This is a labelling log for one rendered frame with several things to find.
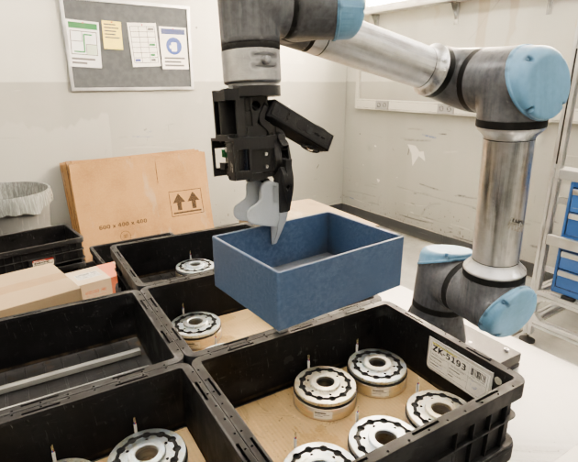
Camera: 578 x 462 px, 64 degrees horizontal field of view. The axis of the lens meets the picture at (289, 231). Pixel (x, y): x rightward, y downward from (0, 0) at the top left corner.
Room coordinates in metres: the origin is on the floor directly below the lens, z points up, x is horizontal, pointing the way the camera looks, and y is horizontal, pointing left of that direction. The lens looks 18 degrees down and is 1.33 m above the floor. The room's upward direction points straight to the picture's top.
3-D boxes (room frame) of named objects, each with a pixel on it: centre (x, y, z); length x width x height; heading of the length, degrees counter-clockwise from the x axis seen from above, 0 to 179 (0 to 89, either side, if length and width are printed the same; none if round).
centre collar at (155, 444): (0.50, 0.19, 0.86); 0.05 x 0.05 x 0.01
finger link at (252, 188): (0.63, 0.05, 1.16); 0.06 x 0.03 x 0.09; 123
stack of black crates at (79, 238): (2.14, 1.25, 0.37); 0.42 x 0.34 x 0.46; 124
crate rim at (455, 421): (0.59, -0.09, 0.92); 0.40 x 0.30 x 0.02; 121
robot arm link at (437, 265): (0.97, -0.35, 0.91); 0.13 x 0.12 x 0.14; 25
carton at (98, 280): (1.31, 0.58, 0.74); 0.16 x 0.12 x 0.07; 132
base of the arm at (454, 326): (0.98, -0.34, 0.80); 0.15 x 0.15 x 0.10
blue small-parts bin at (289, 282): (0.57, -0.02, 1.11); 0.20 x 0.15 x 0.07; 126
